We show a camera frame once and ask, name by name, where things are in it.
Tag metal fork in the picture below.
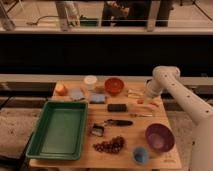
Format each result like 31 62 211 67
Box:
129 113 153 118

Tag green plastic tray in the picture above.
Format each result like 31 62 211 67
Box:
26 101 88 161

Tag black handled peeler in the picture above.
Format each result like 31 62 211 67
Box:
104 119 133 126

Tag black rectangular block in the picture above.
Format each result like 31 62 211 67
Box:
107 104 127 112

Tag wooden tongs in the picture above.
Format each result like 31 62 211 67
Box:
127 89 144 99

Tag grey blue cloth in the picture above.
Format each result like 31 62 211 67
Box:
69 88 84 101

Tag orange fruit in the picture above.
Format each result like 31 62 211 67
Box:
55 84 67 96

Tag small black metal clip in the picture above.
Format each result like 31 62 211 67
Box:
90 124 104 137

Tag blue plastic cup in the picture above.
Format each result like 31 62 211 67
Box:
133 147 149 164

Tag orange pepper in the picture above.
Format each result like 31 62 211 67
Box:
137 99 159 108

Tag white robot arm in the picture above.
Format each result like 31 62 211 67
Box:
144 66 213 171

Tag blue sponge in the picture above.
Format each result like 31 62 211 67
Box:
89 94 106 104

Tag purple bowl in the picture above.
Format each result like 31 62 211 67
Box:
145 123 175 152

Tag white plastic cup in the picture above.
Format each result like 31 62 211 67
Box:
84 75 97 90

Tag red bowl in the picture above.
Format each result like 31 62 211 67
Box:
104 77 124 95

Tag person in background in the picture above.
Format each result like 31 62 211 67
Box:
100 0 174 28

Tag green box in background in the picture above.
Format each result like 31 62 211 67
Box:
80 18 98 27

